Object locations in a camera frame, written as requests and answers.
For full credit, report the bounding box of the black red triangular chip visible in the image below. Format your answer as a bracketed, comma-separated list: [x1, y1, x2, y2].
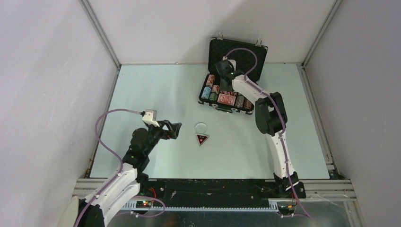
[196, 134, 209, 146]

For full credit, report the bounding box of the red white chip stack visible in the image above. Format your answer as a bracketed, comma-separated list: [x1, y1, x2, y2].
[211, 85, 220, 94]

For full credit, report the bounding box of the blue white chip stack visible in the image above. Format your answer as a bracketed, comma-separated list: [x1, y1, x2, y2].
[201, 86, 211, 99]

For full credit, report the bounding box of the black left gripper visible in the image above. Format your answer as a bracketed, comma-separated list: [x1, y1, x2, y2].
[144, 120, 181, 156]

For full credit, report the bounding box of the clear round dealer button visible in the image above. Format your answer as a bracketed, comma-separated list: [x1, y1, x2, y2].
[194, 122, 207, 134]

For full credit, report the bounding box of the red card deck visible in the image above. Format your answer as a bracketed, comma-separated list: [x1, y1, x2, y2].
[217, 93, 236, 106]

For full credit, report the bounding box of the dark green chip stack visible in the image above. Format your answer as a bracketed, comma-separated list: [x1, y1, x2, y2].
[209, 93, 218, 102]

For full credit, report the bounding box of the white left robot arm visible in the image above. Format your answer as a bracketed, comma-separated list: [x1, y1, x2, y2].
[74, 120, 182, 227]

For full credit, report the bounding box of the black aluminium poker case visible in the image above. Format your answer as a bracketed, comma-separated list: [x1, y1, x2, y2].
[198, 32, 268, 115]

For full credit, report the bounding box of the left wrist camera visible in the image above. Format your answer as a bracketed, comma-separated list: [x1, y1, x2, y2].
[142, 109, 160, 127]

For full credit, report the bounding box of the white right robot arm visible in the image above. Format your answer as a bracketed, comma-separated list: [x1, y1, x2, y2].
[215, 57, 298, 198]

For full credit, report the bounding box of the red white chip roll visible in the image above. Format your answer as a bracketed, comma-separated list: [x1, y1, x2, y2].
[205, 74, 216, 88]

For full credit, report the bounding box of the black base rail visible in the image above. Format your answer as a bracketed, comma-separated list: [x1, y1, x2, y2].
[119, 178, 306, 208]

